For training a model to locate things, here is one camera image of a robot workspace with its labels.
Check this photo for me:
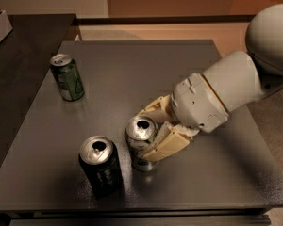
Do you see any black pepsi can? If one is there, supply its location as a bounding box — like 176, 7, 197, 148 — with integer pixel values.
79, 136, 122, 197

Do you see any white 7up can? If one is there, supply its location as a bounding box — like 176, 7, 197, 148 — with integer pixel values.
125, 115, 158, 172

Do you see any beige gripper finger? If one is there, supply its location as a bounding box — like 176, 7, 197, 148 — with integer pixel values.
141, 121, 200, 162
139, 95, 178, 123

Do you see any dark side counter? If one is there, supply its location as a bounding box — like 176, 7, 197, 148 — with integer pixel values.
0, 14, 76, 167

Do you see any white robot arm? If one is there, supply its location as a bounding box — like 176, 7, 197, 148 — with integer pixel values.
138, 4, 283, 162

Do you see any green soda can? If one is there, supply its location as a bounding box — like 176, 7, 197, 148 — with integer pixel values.
50, 54, 84, 102

